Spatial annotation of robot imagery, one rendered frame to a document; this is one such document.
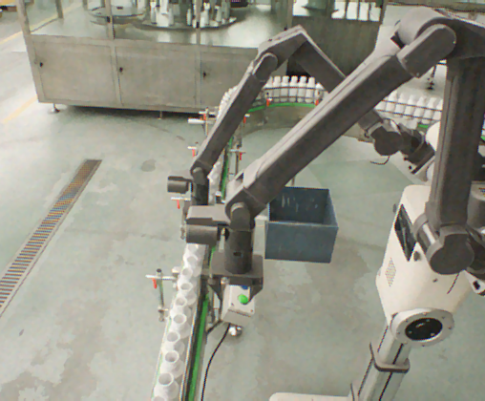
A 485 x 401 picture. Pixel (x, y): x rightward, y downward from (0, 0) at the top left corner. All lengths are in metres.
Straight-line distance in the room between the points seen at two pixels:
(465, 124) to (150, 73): 4.32
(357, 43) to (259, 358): 5.14
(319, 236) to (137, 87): 3.44
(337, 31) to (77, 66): 3.62
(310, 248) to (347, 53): 5.03
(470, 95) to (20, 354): 2.50
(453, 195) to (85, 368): 2.16
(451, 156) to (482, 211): 0.30
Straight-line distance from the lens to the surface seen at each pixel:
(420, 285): 1.11
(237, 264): 0.80
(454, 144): 0.73
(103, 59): 4.94
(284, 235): 1.89
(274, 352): 2.55
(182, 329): 1.18
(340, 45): 6.66
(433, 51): 0.62
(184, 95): 4.84
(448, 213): 0.79
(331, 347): 2.64
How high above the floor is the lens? 2.07
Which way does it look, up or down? 34 degrees down
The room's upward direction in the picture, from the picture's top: 4 degrees clockwise
